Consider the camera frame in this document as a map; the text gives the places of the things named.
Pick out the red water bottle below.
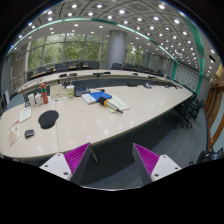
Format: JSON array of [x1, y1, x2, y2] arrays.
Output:
[[40, 83, 48, 104]]

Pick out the black office chair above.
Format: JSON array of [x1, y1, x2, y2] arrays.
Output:
[[169, 95, 205, 126]]

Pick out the paper cup with green print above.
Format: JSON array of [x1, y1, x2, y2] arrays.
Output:
[[66, 85, 75, 98]]

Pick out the white paper cup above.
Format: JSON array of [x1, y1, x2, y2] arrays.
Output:
[[28, 93, 35, 106]]

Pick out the black round mouse pad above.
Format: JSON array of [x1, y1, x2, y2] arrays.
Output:
[[38, 110, 59, 129]]

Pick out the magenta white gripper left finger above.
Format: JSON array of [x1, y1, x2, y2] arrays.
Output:
[[40, 143, 92, 185]]

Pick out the wooden railing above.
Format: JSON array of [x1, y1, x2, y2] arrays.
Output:
[[204, 65, 224, 151]]

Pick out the blue folder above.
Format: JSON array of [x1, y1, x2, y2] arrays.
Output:
[[89, 91, 112, 101]]

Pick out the red white leaflet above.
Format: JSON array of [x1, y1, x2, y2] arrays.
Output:
[[8, 121, 21, 145]]

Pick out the black computer mouse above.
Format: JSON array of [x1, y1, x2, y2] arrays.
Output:
[[24, 129, 35, 139]]

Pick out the white book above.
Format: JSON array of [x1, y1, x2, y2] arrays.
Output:
[[82, 94, 96, 105]]

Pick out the white paper sheet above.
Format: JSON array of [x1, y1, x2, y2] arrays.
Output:
[[19, 107, 32, 123]]

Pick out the grey round pillar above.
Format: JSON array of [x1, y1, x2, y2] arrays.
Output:
[[105, 30, 127, 69]]

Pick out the white standing card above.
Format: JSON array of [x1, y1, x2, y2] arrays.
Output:
[[50, 84, 67, 99]]

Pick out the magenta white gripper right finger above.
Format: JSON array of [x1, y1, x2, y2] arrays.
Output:
[[132, 143, 181, 185]]

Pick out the black pouch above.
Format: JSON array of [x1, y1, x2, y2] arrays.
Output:
[[74, 88, 90, 97]]

